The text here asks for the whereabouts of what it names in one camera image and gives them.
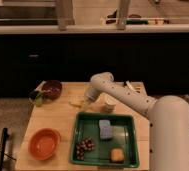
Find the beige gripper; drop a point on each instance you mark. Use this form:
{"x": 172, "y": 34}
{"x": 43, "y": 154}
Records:
{"x": 85, "y": 105}

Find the yellow banana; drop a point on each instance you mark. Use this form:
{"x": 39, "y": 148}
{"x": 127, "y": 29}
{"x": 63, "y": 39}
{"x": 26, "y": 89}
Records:
{"x": 76, "y": 102}

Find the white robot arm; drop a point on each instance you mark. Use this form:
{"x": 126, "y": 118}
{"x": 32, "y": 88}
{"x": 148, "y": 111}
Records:
{"x": 168, "y": 117}

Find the dark maroon bowl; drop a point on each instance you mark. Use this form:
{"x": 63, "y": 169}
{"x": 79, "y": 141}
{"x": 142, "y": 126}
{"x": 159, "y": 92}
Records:
{"x": 52, "y": 89}

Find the orange red bowl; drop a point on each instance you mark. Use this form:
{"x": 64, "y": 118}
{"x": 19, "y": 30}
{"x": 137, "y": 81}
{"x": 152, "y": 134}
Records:
{"x": 43, "y": 143}

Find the white paper cup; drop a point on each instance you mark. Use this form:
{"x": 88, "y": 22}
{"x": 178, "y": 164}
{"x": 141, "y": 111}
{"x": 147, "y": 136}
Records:
{"x": 109, "y": 103}

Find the blue sponge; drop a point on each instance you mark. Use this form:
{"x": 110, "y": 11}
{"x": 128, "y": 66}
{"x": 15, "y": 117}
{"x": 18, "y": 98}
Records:
{"x": 106, "y": 131}

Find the green plastic tray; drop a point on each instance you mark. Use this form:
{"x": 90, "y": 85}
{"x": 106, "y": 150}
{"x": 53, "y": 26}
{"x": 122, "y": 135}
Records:
{"x": 123, "y": 137}

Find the purple grape bunch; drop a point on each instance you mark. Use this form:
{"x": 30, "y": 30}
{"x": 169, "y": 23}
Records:
{"x": 86, "y": 145}

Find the white knife utensil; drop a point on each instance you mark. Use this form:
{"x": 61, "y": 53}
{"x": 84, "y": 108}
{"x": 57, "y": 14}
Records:
{"x": 129, "y": 85}

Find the green black vegetable toy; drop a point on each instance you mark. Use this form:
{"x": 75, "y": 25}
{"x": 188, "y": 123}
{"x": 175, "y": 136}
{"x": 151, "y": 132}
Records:
{"x": 36, "y": 98}

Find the yellow bread roll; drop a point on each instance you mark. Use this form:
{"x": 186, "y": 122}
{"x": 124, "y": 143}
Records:
{"x": 117, "y": 155}

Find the black stand tripod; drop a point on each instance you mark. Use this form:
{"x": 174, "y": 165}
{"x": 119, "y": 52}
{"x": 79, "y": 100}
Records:
{"x": 3, "y": 141}

